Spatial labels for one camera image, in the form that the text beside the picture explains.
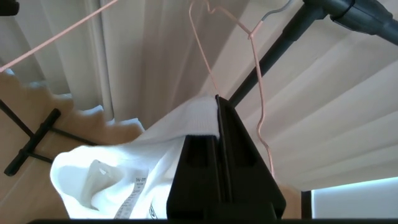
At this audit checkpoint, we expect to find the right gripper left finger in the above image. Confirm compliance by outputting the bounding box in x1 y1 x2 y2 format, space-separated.
166 134 225 220

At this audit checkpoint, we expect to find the black clothes rack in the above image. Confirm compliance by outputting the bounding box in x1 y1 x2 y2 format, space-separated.
0 0 398 177

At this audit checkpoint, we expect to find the pink clothes hanger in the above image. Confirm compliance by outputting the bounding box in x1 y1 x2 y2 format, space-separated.
188 0 295 179
0 0 121 73

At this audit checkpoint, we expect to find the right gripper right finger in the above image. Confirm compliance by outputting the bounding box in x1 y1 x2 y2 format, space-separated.
215 95 287 219

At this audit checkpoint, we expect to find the white printed T-shirt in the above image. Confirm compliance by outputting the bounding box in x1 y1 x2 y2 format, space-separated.
49 95 221 220

